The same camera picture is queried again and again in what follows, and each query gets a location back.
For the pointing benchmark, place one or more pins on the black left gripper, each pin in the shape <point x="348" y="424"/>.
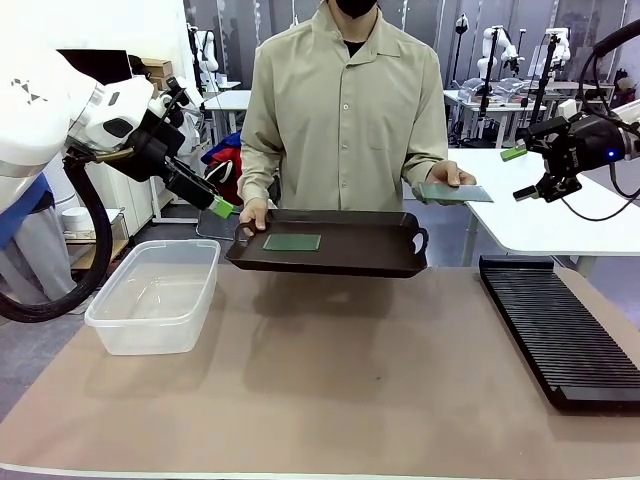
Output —
<point x="150" y="150"/>

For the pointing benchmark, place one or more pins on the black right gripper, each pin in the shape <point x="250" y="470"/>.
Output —
<point x="590" y="142"/>

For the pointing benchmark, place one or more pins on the green PCB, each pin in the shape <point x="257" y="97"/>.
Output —
<point x="465" y="195"/>
<point x="292" y="242"/>

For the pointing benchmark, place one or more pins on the dark brown serving tray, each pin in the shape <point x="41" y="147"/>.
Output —
<point x="350" y="245"/>

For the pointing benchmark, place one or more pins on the person's left forearm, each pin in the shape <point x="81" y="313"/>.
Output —
<point x="422" y="167"/>

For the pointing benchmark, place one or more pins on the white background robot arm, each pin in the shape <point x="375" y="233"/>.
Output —
<point x="210" y="52"/>
<point x="507" y="47"/>

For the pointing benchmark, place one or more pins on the person's right forearm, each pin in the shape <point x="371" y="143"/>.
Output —
<point x="257" y="170"/>

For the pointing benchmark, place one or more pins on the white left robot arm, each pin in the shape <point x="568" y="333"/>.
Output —
<point x="30" y="125"/>

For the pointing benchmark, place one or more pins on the person's right hand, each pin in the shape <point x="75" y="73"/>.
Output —
<point x="252" y="212"/>

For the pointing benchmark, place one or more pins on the person's left hand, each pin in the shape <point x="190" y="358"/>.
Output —
<point x="450" y="174"/>

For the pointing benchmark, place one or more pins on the red blue jacket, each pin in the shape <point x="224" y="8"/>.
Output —
<point x="225" y="160"/>

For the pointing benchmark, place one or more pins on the large white table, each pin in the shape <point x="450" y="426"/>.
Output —
<point x="525" y="225"/>

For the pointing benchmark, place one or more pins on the white background work table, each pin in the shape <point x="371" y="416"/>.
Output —
<point x="500" y="109"/>

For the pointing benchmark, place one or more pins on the white cabinet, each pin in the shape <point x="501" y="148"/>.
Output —
<point x="125" y="200"/>

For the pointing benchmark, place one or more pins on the black slanted stand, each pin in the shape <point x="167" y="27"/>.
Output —
<point x="542" y="85"/>

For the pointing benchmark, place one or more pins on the small white background table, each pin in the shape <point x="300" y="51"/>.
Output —
<point x="230" y="99"/>

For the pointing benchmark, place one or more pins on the small wooden shelf cart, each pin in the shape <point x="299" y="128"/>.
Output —
<point x="112" y="247"/>

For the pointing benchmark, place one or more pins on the white robot on stand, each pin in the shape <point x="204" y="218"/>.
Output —
<point x="564" y="47"/>

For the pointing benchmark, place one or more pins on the cardboard box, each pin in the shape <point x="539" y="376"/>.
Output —
<point x="157" y="67"/>

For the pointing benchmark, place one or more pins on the white round container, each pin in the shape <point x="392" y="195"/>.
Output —
<point x="76" y="220"/>

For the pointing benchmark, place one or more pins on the black tripod with lamp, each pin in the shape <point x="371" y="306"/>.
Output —
<point x="461" y="22"/>

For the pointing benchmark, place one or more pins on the black monitor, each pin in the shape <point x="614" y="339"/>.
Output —
<point x="95" y="65"/>

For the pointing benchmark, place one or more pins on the black slotted PCB rack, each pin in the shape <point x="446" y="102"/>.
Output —
<point x="550" y="325"/>

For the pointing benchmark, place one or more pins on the person in beige shirt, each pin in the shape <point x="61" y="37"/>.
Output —
<point x="345" y="110"/>

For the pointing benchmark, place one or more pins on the clear plastic container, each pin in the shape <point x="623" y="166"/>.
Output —
<point x="115" y="330"/>

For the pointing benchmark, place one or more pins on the grey blue fabric cover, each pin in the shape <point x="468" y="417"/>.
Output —
<point x="30" y="240"/>

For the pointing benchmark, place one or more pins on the black face mask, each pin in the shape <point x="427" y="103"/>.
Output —
<point x="355" y="7"/>

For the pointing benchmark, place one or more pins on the brown table cover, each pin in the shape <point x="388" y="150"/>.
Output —
<point x="320" y="400"/>

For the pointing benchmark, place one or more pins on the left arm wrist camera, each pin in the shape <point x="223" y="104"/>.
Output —
<point x="167" y="100"/>

